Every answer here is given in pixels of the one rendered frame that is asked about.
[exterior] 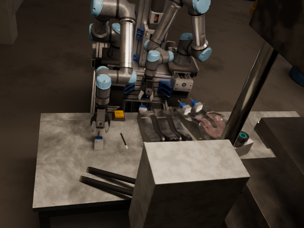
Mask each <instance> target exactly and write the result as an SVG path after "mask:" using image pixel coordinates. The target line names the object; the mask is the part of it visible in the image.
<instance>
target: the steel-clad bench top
mask: <svg viewBox="0 0 304 228"><path fill-rule="evenodd" d="M107 114H108V116H109V118H110V126H109V130H108V132H107V133H106V132H105V127H104V129H100V128H96V126H95V129H94V132H92V131H91V127H90V119H91V117H93V115H94V113H41V118H40V129H39V139H38V153H37V164H36V174H35V184H34V195H33V208H43V207H53V206H64V205H74V204H88V203H98V202H108V201H118V200H131V199H132V196H129V195H125V194H121V193H119V192H115V191H112V190H108V189H105V188H102V187H98V186H95V185H92V184H88V183H85V182H82V181H80V177H81V176H86V177H89V178H92V179H95V180H99V181H102V182H106V183H109V184H112V185H116V186H119V187H123V188H126V189H129V190H134V186H135V185H134V184H131V183H127V182H124V181H120V180H116V179H113V178H109V177H106V176H101V175H98V174H94V173H91V172H87V167H89V166H90V167H93V168H97V169H101V170H104V171H109V172H112V173H116V174H120V175H123V176H127V177H131V178H134V179H136V177H137V173H138V168H139V163H140V159H141V155H142V151H143V145H144V144H143V139H142V136H141V132H140V129H139V125H138V121H137V116H138V113H124V116H125V121H113V116H112V113H107ZM264 117H300V116H299V114H298V113H297V112H296V111H259V112H250V114H249V116H248V118H247V120H246V122H245V124H244V126H243V128H242V131H243V132H246V133H247V134H248V135H249V138H250V139H251V140H252V141H253V142H254V143H253V145H252V147H251V148H250V150H249V152H248V154H246V155H243V156H240V157H239V158H240V159H249V158H265V157H276V156H275V154H274V153H273V151H272V150H271V149H270V148H269V149H267V148H266V146H265V144H264V143H263V142H262V140H261V139H260V137H259V136H258V135H257V133H256V131H255V130H254V127H255V125H256V124H257V122H259V121H260V119H261V118H264ZM98 131H100V136H102V137H103V150H94V144H95V137H96V136H98ZM120 133H122V135H123V138H124V140H125V142H126V144H127V147H128V149H126V146H125V144H124V142H123V139H122V137H121V135H120Z"/></svg>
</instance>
